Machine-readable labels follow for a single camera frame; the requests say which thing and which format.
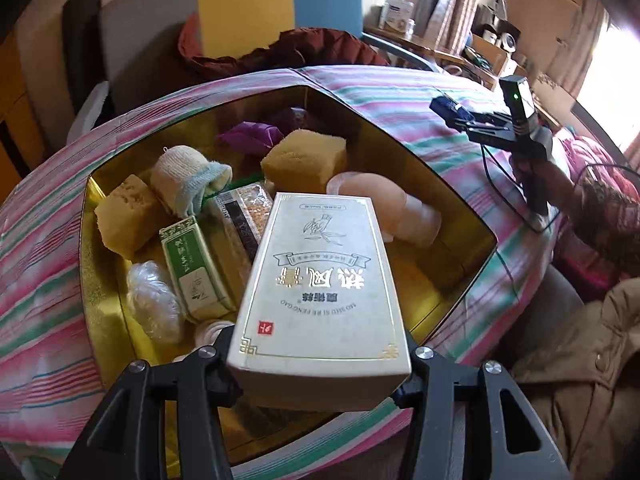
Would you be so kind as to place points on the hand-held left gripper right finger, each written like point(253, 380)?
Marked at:
point(425, 375)

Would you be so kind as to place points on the grey yellow blue chair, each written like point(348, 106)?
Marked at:
point(240, 5)

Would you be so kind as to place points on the tan rough sponge block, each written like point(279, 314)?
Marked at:
point(125, 215)

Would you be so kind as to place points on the small white round object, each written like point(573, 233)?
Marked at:
point(212, 330)

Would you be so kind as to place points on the white box blue print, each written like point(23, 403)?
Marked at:
point(397, 12)

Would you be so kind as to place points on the black rolled mat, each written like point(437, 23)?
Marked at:
point(80, 50)

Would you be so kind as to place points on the purple foil packet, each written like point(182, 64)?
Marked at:
point(247, 137)

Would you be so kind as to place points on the person's right forearm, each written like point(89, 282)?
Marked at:
point(605, 220)

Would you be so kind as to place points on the pink bandage roll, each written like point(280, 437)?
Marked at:
point(400, 215)

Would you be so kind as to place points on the cluttered wooden desk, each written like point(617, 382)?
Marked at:
point(490, 50)

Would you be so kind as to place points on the dark red jacket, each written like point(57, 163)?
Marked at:
point(310, 55)

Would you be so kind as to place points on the green white carton box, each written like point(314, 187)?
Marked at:
point(192, 260)

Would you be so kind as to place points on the striped pink green tablecloth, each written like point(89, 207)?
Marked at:
point(50, 260)

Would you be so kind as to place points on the wooden panel cabinet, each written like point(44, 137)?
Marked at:
point(15, 110)

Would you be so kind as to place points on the clear grain snack packet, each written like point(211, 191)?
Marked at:
point(250, 205)

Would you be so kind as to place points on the patterned beige curtain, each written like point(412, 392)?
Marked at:
point(455, 0)

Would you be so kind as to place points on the pink patterned garment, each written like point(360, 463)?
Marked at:
point(585, 152)

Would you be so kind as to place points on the person's right hand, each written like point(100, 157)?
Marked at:
point(557, 185)

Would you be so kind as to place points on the yellow sponge block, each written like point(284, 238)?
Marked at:
point(305, 160)

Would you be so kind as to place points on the cream cardboard box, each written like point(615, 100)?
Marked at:
point(320, 285)

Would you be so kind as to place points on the clear plastic wad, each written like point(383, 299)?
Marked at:
point(155, 300)

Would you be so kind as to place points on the gold metal tin box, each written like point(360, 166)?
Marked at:
point(430, 280)

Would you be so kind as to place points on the white sock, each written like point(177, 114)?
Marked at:
point(177, 170)

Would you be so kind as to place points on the tan coat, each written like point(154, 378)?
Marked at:
point(590, 385)

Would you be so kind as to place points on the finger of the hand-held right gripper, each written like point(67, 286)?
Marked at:
point(480, 126)
point(445, 107)

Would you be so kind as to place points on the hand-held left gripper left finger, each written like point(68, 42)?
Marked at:
point(215, 360)

